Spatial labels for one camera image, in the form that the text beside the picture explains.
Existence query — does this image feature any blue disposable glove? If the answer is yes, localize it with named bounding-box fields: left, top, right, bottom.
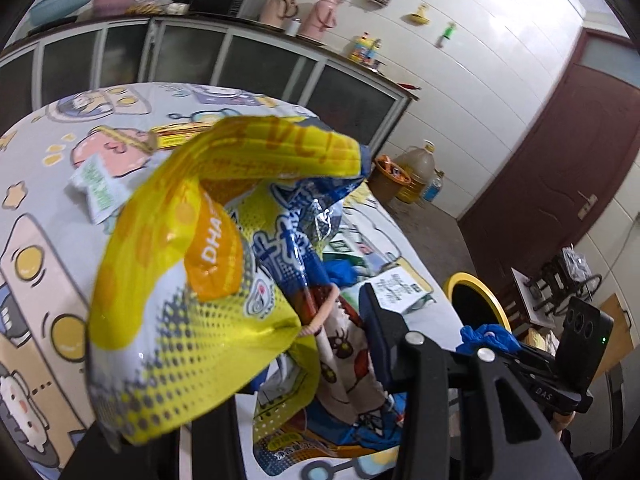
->
left=456, top=324, right=522, bottom=356

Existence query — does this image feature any green white milk carton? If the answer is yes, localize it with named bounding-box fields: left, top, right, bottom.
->
left=369, top=266, right=433, bottom=314

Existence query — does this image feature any yellow snack bag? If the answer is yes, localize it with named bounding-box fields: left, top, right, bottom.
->
left=87, top=116, right=371, bottom=445

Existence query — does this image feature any kitchen counter cabinet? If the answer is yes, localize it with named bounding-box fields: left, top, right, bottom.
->
left=1, top=17, right=416, bottom=150

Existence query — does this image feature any cartoon print tablecloth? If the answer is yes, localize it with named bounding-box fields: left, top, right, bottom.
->
left=1, top=84, right=462, bottom=479

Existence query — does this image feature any dark red door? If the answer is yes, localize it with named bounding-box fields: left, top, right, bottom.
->
left=459, top=29, right=639, bottom=294

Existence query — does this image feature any blue water bottle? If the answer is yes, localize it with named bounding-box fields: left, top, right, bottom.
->
left=423, top=170, right=445, bottom=203

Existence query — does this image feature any brown basket on floor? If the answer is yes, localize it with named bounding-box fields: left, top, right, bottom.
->
left=367, top=155, right=411, bottom=204

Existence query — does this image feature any cooking oil jug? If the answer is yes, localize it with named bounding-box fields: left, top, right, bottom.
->
left=394, top=140, right=435, bottom=204

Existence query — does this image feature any yellow dish soap bottle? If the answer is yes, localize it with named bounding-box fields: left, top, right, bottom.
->
left=348, top=32, right=382, bottom=70

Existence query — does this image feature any small green white packet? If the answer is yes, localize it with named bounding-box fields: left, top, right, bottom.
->
left=70, top=154, right=130, bottom=224

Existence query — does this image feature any right pink thermos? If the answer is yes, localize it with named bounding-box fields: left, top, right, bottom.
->
left=297, top=0, right=343, bottom=42

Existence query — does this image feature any pink thermos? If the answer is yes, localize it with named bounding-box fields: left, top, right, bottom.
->
left=297, top=0, right=343, bottom=42
left=259, top=0, right=298, bottom=28

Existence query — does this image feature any left pink thermos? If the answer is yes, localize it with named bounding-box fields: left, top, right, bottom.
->
left=259, top=0, right=298, bottom=28

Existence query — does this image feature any pink plastic basin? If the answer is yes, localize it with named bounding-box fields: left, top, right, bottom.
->
left=92, top=0, right=134, bottom=18

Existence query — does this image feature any blue plastic basin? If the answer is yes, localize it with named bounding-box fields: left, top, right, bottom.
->
left=28, top=0, right=91, bottom=27

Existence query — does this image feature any green wall brush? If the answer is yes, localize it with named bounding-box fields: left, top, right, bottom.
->
left=435, top=22, right=457, bottom=49

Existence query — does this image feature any yellow wall hook holder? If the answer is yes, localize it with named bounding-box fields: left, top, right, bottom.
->
left=407, top=4, right=431, bottom=26

